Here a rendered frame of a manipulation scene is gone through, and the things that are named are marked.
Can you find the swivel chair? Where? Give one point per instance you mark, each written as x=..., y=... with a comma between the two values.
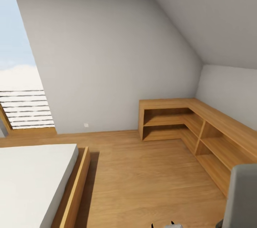
x=241, y=205

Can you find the bed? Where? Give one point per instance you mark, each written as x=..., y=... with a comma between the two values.
x=41, y=185

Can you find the fixed window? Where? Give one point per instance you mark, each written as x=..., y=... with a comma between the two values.
x=23, y=105

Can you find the bookcase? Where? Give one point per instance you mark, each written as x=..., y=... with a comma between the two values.
x=224, y=143
x=156, y=117
x=194, y=118

